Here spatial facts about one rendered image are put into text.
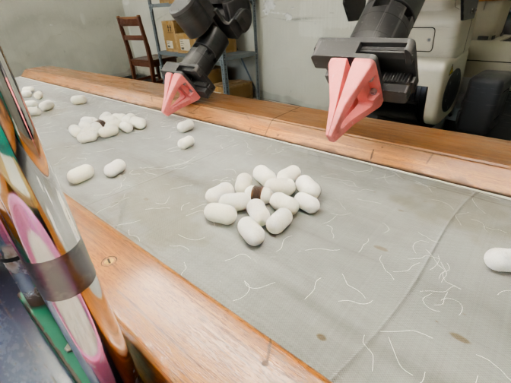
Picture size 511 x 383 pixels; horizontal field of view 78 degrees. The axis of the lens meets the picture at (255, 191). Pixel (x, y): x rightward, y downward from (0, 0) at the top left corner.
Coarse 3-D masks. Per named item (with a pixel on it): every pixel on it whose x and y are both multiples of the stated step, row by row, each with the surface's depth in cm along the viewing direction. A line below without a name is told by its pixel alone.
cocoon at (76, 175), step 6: (78, 168) 42; (84, 168) 42; (90, 168) 43; (72, 174) 41; (78, 174) 41; (84, 174) 42; (90, 174) 43; (72, 180) 41; (78, 180) 42; (84, 180) 43
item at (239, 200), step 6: (240, 192) 34; (222, 198) 34; (228, 198) 34; (234, 198) 34; (240, 198) 34; (246, 198) 34; (228, 204) 33; (234, 204) 33; (240, 204) 34; (246, 204) 34; (240, 210) 34
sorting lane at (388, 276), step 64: (64, 128) 63; (192, 128) 59; (64, 192) 40; (128, 192) 40; (192, 192) 39; (320, 192) 37; (384, 192) 36; (448, 192) 36; (192, 256) 29; (256, 256) 28; (320, 256) 28; (384, 256) 28; (448, 256) 27; (256, 320) 23; (320, 320) 22; (384, 320) 22; (448, 320) 22
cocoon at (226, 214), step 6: (210, 204) 32; (216, 204) 32; (222, 204) 32; (204, 210) 33; (210, 210) 32; (216, 210) 32; (222, 210) 32; (228, 210) 32; (234, 210) 32; (210, 216) 32; (216, 216) 32; (222, 216) 32; (228, 216) 31; (234, 216) 32; (216, 222) 32; (222, 222) 32; (228, 222) 32
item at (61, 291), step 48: (0, 48) 10; (0, 96) 10; (0, 144) 10; (0, 192) 11; (48, 192) 12; (0, 240) 24; (48, 240) 12; (48, 288) 13; (96, 288) 15; (48, 336) 25; (96, 336) 15
